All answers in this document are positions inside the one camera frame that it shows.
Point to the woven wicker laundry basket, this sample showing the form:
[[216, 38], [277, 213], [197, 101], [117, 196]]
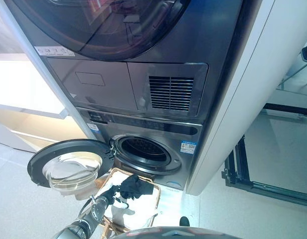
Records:
[[103, 183]]

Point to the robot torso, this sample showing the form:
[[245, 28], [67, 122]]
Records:
[[173, 234]]

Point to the blue white rating sticker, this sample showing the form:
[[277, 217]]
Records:
[[188, 146]]

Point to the white warning sticker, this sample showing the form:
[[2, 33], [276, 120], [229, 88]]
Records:
[[55, 51]]

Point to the white cabinet side panel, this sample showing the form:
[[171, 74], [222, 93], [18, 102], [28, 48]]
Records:
[[263, 74]]

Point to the dark grey washing machine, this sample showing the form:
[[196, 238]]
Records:
[[191, 164]]

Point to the blue energy label sticker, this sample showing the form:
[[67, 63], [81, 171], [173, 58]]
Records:
[[93, 126]]

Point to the black garment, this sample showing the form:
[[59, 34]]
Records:
[[137, 186]]

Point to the round washing machine door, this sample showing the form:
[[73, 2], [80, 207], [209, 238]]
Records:
[[36, 164]]

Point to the dark grey tumble dryer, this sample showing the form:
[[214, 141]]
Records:
[[183, 44]]

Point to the black right robot foot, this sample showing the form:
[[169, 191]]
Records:
[[184, 221]]

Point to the black metal frame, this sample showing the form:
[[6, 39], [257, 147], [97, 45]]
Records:
[[237, 161]]

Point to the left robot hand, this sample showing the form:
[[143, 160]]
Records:
[[110, 193]]

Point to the white low cabinet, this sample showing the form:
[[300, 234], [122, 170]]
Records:
[[39, 132]]

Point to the light grey cabinet trim strip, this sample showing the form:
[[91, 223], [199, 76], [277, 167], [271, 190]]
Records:
[[31, 44]]

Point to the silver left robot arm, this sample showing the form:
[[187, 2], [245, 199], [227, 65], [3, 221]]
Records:
[[96, 211]]

